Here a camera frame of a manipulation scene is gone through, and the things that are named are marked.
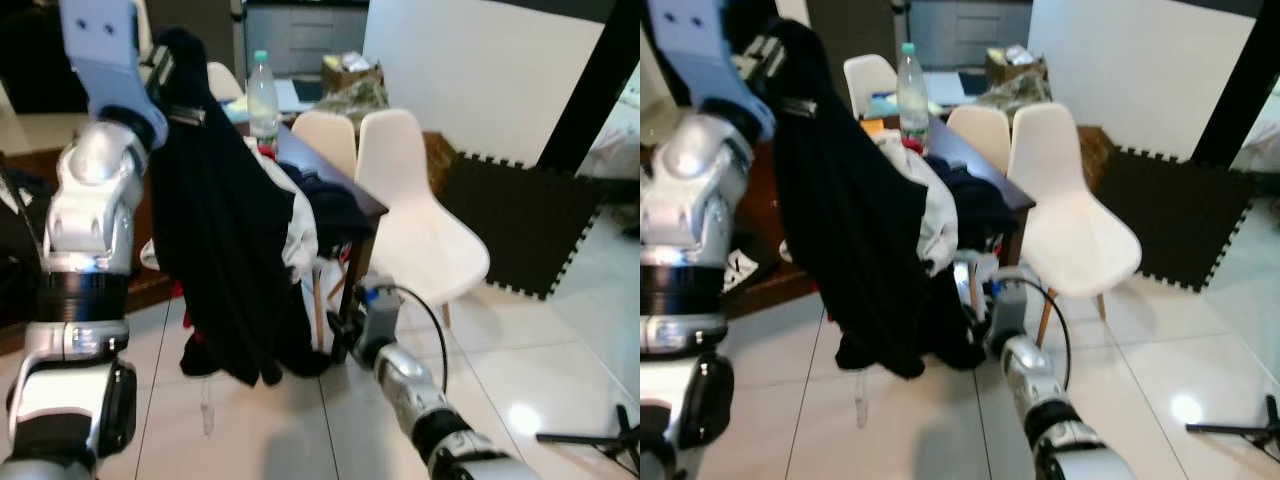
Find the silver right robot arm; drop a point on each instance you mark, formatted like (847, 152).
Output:
(410, 390)
(1040, 390)

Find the black shirt with white print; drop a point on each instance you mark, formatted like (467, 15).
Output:
(850, 230)
(220, 230)

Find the black tripod stand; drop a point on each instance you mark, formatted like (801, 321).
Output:
(1230, 428)
(580, 437)

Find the clear plastic piece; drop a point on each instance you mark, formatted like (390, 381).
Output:
(860, 400)
(207, 410)

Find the clear plastic bottle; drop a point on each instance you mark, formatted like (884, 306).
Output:
(263, 100)
(912, 95)

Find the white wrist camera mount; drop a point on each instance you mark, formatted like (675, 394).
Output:
(100, 50)
(1008, 315)
(700, 50)
(380, 320)

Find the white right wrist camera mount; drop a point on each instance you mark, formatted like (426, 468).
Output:
(1008, 315)
(380, 320)

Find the camouflage fabric bag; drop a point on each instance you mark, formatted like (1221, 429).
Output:
(355, 95)
(1015, 85)

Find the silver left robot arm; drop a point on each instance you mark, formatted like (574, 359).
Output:
(90, 200)
(690, 200)

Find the dark wooden table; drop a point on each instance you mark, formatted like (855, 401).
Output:
(1015, 195)
(360, 205)

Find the dark navy garment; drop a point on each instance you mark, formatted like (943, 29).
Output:
(335, 205)
(985, 200)

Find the white garment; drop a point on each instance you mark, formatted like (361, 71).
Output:
(302, 235)
(938, 220)

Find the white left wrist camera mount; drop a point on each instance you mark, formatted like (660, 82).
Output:
(100, 50)
(700, 50)

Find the white plastic chair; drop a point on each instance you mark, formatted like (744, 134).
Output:
(325, 135)
(870, 80)
(225, 85)
(420, 220)
(975, 125)
(1070, 220)

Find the black foam puzzle mat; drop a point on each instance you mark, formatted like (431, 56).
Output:
(1170, 215)
(520, 220)

